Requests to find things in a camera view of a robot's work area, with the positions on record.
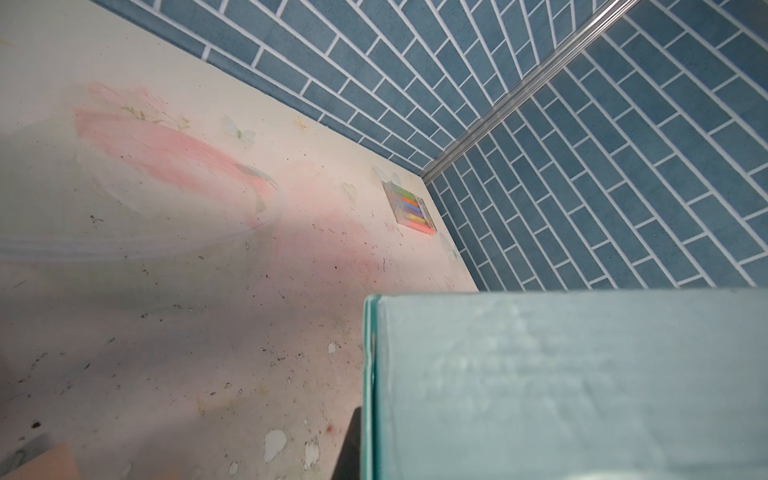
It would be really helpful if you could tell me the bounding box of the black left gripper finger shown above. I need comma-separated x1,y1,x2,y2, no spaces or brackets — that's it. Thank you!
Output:
331,407,362,480

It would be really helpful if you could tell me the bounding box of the light teal paper box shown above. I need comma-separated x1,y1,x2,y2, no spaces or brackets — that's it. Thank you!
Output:
360,289,767,479

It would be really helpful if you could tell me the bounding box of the clear box of markers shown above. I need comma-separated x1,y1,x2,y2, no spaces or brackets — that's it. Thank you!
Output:
383,181,437,236

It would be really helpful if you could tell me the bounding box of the flat pink paper box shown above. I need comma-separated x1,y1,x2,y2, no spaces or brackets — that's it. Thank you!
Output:
1,444,81,480

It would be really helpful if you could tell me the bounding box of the aluminium right corner post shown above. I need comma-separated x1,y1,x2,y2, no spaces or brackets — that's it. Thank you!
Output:
420,0,638,184

